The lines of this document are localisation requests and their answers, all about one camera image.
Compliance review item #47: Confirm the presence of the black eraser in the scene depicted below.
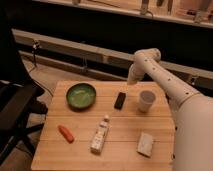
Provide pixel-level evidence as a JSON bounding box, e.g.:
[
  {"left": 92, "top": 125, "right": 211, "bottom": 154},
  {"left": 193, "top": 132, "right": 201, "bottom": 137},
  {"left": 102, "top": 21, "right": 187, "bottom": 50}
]
[{"left": 114, "top": 92, "right": 126, "bottom": 109}]

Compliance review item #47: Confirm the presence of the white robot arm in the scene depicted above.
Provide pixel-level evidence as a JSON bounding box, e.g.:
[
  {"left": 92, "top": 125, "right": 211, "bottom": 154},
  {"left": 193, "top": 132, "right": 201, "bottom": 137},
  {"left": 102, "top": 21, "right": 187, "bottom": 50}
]
[{"left": 127, "top": 48, "right": 213, "bottom": 171}]

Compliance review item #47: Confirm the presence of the white paper cup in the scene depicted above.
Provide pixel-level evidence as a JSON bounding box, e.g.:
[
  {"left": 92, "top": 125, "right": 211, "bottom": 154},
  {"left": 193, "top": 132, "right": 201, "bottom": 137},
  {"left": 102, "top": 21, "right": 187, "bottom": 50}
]
[{"left": 139, "top": 90, "right": 156, "bottom": 112}]

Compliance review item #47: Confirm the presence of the green bowl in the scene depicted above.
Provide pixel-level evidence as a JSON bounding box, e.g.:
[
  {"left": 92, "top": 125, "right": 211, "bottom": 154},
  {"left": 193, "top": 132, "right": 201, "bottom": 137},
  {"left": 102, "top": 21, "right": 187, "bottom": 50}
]
[{"left": 66, "top": 83, "right": 96, "bottom": 110}]

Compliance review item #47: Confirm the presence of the wooden table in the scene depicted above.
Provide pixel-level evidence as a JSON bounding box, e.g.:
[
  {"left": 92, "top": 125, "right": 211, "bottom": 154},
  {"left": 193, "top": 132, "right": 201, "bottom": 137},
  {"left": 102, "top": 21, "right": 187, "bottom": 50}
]
[{"left": 31, "top": 81, "right": 174, "bottom": 171}]

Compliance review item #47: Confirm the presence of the white sponge block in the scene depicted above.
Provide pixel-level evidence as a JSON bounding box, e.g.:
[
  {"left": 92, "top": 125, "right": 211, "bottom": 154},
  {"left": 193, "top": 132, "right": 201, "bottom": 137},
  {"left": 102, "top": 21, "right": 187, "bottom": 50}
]
[{"left": 137, "top": 132, "right": 154, "bottom": 157}]

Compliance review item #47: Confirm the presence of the white tube bottle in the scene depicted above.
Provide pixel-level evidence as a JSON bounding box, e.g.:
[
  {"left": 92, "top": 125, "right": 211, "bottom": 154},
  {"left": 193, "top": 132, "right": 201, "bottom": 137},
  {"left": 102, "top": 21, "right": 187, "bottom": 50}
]
[{"left": 90, "top": 115, "right": 109, "bottom": 154}]

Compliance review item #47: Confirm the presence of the orange carrot toy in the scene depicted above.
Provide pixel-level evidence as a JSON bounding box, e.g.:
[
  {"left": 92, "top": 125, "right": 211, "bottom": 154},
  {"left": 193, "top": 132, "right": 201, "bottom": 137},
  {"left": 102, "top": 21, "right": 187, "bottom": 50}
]
[{"left": 58, "top": 125, "right": 74, "bottom": 143}]

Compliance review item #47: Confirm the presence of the black office chair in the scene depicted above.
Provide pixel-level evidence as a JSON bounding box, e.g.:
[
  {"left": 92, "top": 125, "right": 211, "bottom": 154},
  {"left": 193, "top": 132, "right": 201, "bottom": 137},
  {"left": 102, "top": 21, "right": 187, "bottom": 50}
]
[{"left": 0, "top": 20, "right": 48, "bottom": 166}]

